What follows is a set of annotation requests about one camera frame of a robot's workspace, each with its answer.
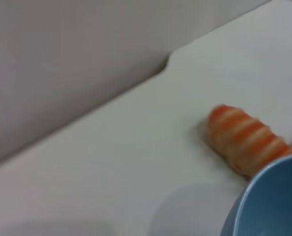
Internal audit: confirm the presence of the blue bowl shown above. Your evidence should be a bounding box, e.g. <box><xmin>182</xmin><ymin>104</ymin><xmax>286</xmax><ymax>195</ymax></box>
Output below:
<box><xmin>220</xmin><ymin>152</ymin><xmax>292</xmax><ymax>236</ymax></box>

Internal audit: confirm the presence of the orange striped toy bread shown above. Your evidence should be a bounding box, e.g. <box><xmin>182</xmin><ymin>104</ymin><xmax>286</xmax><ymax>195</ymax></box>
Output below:
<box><xmin>204</xmin><ymin>104</ymin><xmax>292</xmax><ymax>181</ymax></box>

